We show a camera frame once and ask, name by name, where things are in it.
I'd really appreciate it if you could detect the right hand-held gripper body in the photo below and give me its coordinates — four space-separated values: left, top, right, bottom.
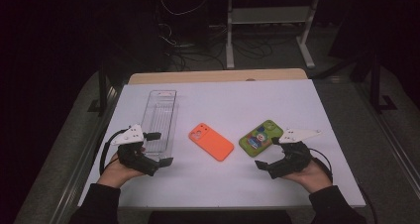
268 128 322 180

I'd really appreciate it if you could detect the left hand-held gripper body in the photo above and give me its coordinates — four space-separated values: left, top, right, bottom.
110 124 160 177

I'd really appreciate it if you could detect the clear plastic storage bin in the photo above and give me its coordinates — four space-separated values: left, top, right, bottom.
140 89 180 162

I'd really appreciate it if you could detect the green phone case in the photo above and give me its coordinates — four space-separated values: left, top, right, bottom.
238 119 284 159

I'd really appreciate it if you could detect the orange phone case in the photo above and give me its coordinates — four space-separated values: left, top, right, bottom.
188 122 236 163

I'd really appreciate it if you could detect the person's left hand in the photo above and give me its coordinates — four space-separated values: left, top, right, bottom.
97 147 147 189

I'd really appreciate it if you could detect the person's right hand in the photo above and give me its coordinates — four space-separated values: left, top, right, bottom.
280 158 333 195

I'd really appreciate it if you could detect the black metal stand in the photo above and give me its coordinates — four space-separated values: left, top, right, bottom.
368 51 399 115
86 60 111 118

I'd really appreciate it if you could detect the wooden table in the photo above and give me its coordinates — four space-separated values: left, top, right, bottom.
128 68 309 85

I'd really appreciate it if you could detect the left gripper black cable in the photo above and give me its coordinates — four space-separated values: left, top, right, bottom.
98 128 129 176

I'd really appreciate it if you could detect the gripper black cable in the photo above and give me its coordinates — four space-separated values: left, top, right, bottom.
98 128 129 176
308 147 378 224

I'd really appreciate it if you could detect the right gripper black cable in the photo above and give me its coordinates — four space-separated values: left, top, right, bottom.
308 147 378 224

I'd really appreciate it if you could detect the tangle of black floor cables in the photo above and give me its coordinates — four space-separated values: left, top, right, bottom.
157 21 298 71

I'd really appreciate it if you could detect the white metal desk frame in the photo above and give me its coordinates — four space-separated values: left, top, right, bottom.
212 0 322 70

